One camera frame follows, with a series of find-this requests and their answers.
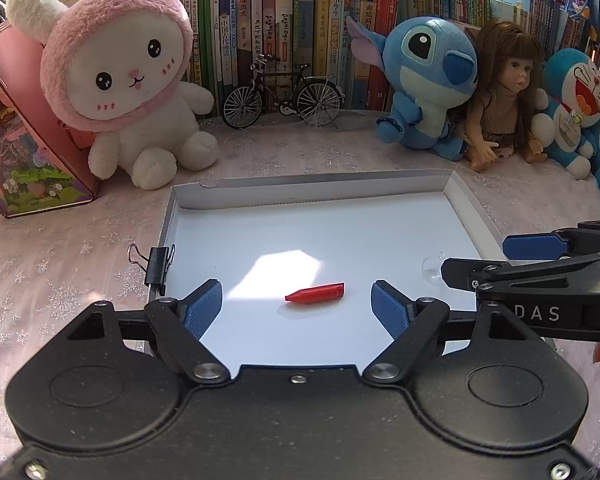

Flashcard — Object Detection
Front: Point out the black binder clip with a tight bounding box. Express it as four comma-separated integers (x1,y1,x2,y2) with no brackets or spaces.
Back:
127,243,176,297

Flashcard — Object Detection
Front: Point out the clear plastic dome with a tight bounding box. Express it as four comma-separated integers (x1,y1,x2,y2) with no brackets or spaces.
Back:
421,252,453,288

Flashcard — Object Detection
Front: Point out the blue robot cat plush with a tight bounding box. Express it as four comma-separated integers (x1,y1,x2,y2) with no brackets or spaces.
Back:
530,47,600,181

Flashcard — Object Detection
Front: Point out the brown-haired baby doll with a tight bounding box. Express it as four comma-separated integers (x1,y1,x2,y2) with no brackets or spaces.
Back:
462,21,548,173

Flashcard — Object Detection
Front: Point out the red crayon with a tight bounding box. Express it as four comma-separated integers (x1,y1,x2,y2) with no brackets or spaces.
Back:
285,282,346,305

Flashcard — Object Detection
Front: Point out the black model bicycle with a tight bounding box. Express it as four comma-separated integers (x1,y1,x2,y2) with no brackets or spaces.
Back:
222,54,343,131

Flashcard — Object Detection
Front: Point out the white cardboard tray box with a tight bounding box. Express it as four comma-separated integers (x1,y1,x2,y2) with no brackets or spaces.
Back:
145,169,512,368

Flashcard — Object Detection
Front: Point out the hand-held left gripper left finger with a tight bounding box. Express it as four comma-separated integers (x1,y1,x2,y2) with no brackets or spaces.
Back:
65,279,232,385

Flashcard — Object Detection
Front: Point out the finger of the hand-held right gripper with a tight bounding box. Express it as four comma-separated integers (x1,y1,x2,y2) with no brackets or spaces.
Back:
440,251,600,306
502,219,600,263

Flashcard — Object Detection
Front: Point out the blue alien plush toy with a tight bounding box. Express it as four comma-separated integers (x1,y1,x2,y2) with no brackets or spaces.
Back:
345,15,481,161

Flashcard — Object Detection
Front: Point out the pink house-shaped toy box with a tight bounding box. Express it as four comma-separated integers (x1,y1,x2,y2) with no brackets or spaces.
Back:
0,22,101,219

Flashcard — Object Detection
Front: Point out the pink bunny plush toy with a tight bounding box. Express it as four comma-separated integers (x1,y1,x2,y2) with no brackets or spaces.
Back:
5,0,220,191

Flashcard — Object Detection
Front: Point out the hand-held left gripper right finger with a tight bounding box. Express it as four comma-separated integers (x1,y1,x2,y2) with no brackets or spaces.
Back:
362,280,546,386

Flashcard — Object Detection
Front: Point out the row of upright books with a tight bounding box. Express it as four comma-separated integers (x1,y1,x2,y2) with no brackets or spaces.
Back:
157,0,600,111

